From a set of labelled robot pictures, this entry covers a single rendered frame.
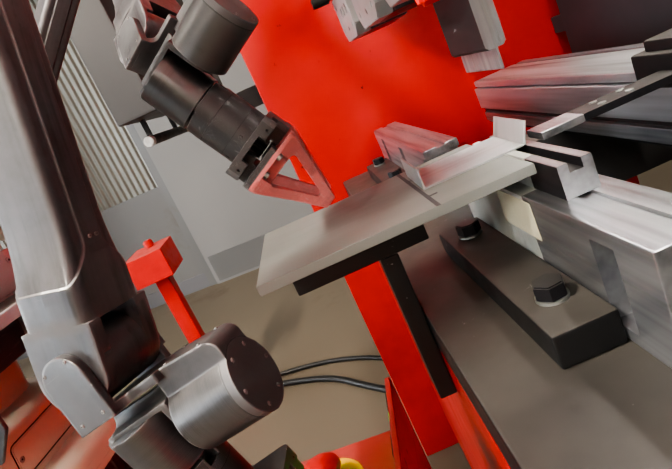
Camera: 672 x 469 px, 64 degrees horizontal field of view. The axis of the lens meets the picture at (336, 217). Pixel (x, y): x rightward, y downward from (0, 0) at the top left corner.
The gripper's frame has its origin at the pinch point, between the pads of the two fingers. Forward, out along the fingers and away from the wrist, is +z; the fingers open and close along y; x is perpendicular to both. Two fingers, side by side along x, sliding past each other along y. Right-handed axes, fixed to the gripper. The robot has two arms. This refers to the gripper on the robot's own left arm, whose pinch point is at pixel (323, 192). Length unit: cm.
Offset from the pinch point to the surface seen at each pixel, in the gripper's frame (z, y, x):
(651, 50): 19.5, 2.4, -32.4
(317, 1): -14, 44, -21
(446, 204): 7.7, -9.7, -6.6
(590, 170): 14.3, -13.1, -15.6
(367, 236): 3.9, -9.6, -0.3
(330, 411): 73, 127, 82
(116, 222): -61, 374, 163
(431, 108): 23, 85, -24
